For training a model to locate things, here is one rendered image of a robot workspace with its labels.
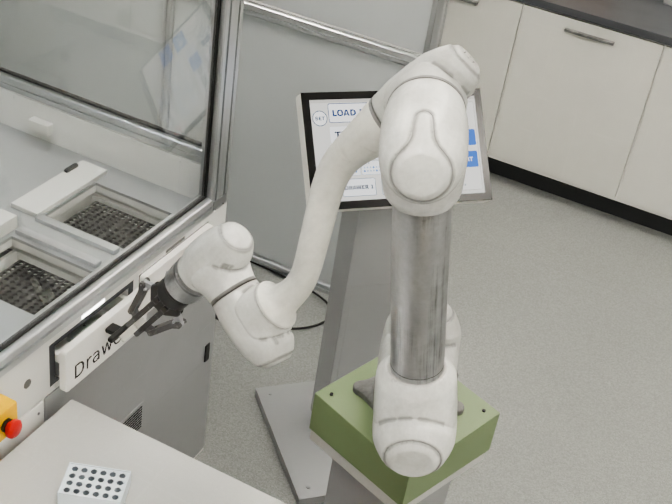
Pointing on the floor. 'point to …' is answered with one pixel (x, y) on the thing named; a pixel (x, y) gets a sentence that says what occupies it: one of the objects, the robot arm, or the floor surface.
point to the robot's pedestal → (340, 493)
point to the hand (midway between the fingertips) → (132, 329)
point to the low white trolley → (159, 490)
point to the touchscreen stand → (334, 347)
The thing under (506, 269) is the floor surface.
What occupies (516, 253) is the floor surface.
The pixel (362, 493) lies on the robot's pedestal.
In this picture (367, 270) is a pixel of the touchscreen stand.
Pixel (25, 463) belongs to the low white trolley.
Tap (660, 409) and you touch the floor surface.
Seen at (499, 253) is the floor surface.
